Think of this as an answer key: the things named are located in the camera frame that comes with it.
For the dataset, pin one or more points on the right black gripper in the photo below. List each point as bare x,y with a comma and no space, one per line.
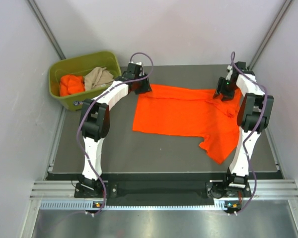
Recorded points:
226,96

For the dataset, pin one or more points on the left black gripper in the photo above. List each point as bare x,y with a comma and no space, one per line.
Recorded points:
145,88

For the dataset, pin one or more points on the orange t-shirt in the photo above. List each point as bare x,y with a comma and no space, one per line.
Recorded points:
176,111

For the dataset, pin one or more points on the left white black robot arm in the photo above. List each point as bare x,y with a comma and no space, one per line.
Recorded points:
94,122

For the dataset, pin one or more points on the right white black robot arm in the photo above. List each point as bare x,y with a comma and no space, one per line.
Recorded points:
253,117

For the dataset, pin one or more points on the beige shirt in bin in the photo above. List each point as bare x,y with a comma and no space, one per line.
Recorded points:
98,78

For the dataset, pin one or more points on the olive green plastic bin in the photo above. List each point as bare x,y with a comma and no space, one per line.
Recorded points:
80,66

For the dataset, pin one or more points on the orange shirt in bin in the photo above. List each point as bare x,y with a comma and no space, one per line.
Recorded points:
71,84

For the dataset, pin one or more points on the black centre mounting plate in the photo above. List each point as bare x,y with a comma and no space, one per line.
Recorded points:
158,193

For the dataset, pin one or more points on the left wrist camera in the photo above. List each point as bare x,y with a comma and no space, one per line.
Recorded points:
134,71

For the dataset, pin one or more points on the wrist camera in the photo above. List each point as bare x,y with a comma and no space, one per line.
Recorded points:
134,71
235,69

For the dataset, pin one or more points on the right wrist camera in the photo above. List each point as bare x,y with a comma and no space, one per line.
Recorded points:
235,69

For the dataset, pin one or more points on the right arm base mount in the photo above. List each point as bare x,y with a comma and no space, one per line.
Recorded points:
232,186

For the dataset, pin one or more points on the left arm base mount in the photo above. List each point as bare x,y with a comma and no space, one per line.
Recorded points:
88,188

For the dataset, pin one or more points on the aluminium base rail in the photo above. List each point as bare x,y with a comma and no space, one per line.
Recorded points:
59,195

